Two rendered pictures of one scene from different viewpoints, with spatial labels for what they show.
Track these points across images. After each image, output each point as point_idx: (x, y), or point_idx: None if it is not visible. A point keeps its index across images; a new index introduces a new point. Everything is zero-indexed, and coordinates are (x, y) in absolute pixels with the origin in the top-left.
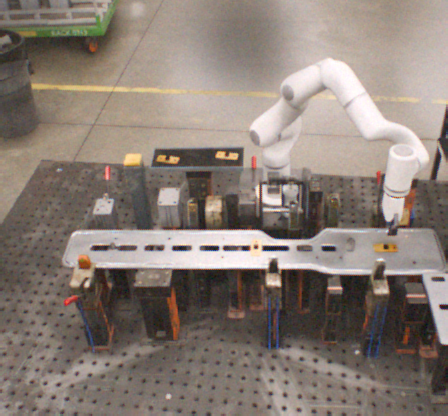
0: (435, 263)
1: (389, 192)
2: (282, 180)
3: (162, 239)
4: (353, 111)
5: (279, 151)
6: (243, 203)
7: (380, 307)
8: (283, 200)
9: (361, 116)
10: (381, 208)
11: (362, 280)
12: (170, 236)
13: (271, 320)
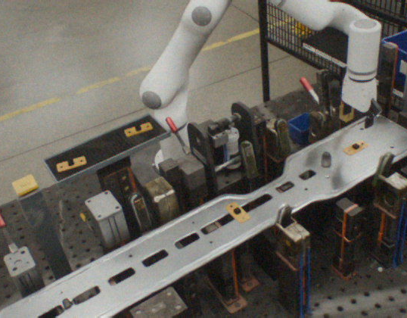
0: None
1: (361, 77)
2: (225, 124)
3: (122, 261)
4: (296, 1)
5: (176, 107)
6: (191, 172)
7: (405, 203)
8: (225, 151)
9: (307, 4)
10: (326, 112)
11: (348, 193)
12: (129, 253)
13: (299, 283)
